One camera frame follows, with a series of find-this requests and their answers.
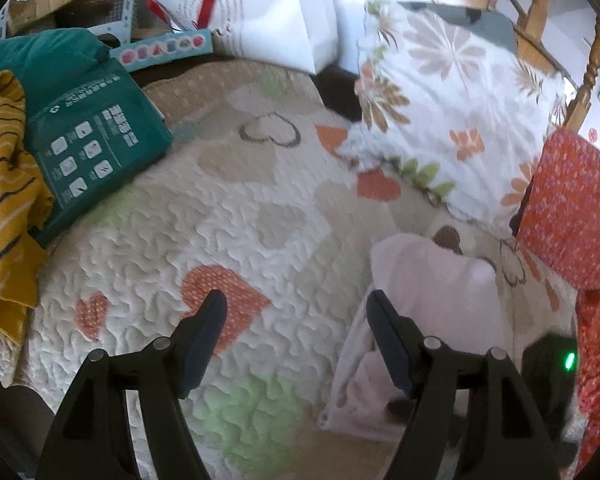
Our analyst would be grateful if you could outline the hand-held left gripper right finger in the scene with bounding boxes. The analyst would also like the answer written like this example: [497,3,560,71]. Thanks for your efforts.
[366,289,557,480]

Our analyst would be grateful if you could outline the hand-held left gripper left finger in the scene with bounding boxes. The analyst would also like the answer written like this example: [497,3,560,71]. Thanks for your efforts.
[34,289,229,480]

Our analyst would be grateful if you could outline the pale pink garment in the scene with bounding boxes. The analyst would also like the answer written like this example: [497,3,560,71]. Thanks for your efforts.
[320,232,519,444]

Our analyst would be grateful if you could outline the heart patterned quilt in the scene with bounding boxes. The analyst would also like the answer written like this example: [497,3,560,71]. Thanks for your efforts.
[0,57,581,480]

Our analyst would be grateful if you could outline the red floral cloth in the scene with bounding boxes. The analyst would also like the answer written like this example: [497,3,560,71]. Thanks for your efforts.
[514,127,600,480]

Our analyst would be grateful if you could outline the green plastic package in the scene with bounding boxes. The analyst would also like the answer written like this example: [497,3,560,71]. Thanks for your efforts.
[25,57,176,247]

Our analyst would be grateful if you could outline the mustard striped cloth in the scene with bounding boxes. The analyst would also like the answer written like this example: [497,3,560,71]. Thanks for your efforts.
[0,70,57,347]

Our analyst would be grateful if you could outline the white floral pillow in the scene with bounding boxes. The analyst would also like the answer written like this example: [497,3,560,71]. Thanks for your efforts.
[342,0,569,237]

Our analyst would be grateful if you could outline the long colourful printed box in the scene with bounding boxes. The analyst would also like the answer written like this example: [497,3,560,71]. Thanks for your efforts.
[109,29,215,72]

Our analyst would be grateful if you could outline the white paper bag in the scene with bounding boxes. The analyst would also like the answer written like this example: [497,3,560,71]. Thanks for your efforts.
[142,0,342,74]

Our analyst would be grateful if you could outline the white perforated strip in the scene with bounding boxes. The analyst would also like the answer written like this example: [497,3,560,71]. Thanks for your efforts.
[94,0,147,44]

